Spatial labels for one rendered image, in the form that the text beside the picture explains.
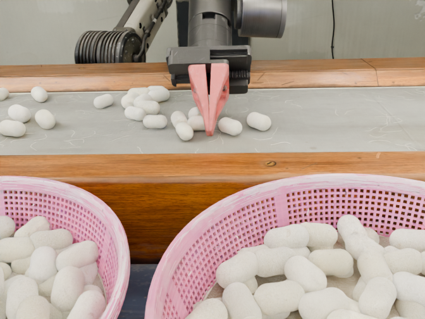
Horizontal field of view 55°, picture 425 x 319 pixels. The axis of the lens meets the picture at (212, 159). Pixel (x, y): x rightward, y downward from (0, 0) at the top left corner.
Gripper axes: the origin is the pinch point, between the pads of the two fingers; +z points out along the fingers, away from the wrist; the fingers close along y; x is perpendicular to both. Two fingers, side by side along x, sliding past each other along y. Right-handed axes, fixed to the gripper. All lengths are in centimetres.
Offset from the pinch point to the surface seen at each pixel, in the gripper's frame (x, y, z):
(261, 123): 1.4, 6.2, -1.2
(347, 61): 18.8, 23.7, -22.6
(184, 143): 0.5, -2.9, 1.8
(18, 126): 0.7, -23.3, -0.9
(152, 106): 5.3, -8.0, -6.1
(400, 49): 158, 105, -133
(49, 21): 158, -112, -162
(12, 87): 15.1, -34.4, -16.2
